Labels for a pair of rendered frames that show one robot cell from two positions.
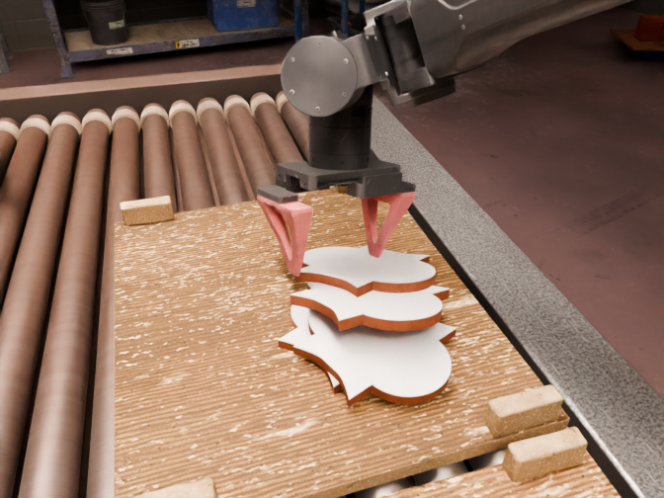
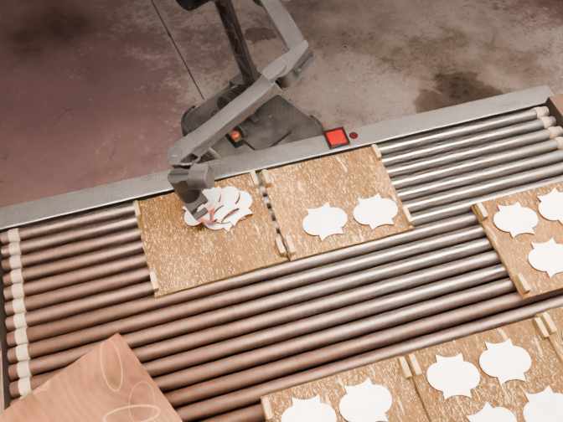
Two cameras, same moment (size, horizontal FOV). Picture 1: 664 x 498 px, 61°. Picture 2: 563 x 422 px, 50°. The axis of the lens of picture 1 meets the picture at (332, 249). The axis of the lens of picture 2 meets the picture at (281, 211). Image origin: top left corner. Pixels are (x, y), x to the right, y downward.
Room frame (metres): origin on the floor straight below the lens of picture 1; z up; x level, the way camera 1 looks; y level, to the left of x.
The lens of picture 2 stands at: (0.24, 1.03, 2.57)
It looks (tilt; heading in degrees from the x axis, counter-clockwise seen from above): 57 degrees down; 268
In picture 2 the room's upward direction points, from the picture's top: 2 degrees clockwise
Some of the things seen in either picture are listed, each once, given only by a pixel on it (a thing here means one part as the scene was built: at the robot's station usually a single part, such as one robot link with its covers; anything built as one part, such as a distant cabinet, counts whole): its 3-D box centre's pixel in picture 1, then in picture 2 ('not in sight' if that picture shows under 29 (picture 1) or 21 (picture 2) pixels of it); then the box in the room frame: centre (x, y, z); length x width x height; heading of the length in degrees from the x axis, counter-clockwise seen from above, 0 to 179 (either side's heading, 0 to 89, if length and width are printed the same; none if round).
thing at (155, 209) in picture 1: (147, 210); (154, 281); (0.58, 0.22, 0.95); 0.06 x 0.02 x 0.03; 107
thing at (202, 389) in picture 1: (295, 305); (208, 231); (0.43, 0.04, 0.93); 0.41 x 0.35 x 0.02; 17
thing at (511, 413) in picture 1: (523, 410); (254, 179); (0.28, -0.15, 0.95); 0.06 x 0.02 x 0.03; 107
